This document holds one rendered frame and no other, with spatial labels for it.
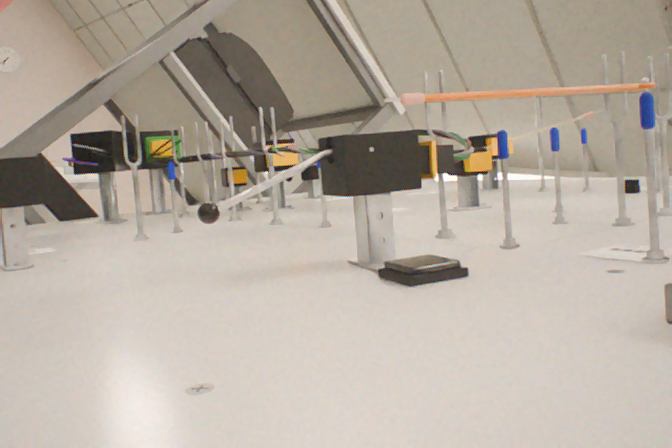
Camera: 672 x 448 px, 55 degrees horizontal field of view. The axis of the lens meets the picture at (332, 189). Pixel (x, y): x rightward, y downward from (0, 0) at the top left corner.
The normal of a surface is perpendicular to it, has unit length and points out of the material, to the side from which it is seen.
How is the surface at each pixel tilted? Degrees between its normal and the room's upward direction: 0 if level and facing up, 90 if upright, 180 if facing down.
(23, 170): 90
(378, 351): 55
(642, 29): 180
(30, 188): 90
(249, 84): 90
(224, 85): 90
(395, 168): 99
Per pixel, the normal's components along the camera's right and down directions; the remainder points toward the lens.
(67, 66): 0.59, 0.07
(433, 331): -0.08, -1.00
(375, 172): 0.39, 0.02
